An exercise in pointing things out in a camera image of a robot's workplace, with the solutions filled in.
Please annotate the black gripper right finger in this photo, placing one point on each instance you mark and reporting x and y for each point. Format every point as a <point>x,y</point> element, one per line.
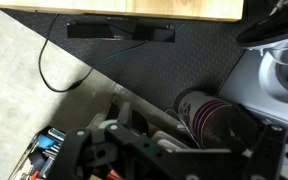
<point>267,157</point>

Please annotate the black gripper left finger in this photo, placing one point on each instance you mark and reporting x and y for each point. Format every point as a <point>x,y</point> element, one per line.
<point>85,153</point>

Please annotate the white appliance with round opening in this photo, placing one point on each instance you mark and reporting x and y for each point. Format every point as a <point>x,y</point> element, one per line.
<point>259,81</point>

